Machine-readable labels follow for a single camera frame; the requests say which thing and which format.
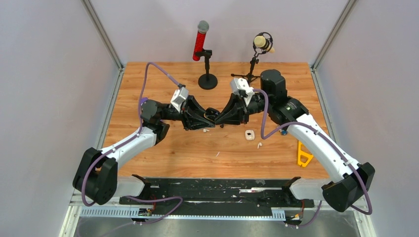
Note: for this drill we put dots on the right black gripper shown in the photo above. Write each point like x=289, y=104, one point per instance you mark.
x=235, y=112

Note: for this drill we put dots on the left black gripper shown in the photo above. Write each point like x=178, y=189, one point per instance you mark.
x=192, y=116

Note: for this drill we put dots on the black earbud charging case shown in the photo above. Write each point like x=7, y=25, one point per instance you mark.
x=211, y=114

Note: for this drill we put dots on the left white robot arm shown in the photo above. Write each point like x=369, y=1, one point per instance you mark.
x=97, y=175

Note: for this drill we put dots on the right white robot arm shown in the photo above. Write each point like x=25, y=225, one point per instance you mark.
x=348, y=179

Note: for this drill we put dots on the white earbud charging case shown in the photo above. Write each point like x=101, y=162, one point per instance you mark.
x=249, y=135

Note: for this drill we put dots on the black tripod mic stand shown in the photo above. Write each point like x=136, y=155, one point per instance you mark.
x=250, y=77

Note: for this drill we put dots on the purple metronome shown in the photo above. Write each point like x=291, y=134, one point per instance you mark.
x=143, y=100

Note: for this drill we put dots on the beige condenser microphone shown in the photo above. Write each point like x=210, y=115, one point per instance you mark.
x=263, y=43

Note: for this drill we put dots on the yellow plastic triangle toy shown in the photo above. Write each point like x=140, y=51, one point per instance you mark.
x=303, y=157

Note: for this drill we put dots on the red glitter microphone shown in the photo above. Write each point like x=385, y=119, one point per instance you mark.
x=203, y=27

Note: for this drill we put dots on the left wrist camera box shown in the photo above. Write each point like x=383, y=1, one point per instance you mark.
x=179, y=97

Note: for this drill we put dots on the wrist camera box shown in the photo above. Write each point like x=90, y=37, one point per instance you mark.
x=179, y=97
x=240, y=86

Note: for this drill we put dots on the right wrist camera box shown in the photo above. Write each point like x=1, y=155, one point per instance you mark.
x=240, y=86

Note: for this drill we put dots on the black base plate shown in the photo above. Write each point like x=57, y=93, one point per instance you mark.
x=201, y=197

